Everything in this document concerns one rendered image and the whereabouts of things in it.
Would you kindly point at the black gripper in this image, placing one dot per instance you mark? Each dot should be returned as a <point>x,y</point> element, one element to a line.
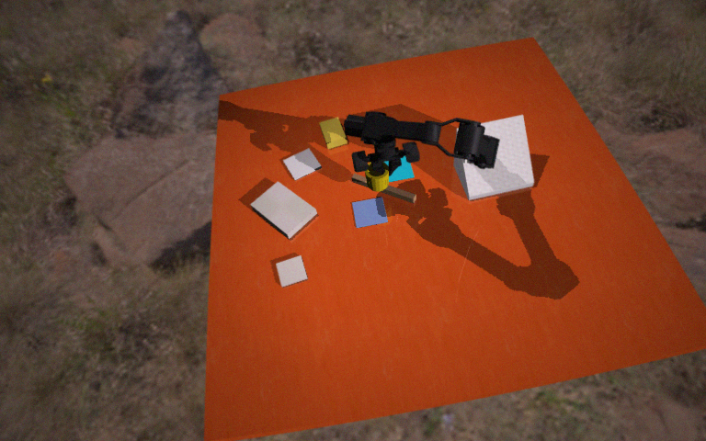
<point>385,153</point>

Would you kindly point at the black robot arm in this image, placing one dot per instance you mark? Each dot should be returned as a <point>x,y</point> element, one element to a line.
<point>471,143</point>

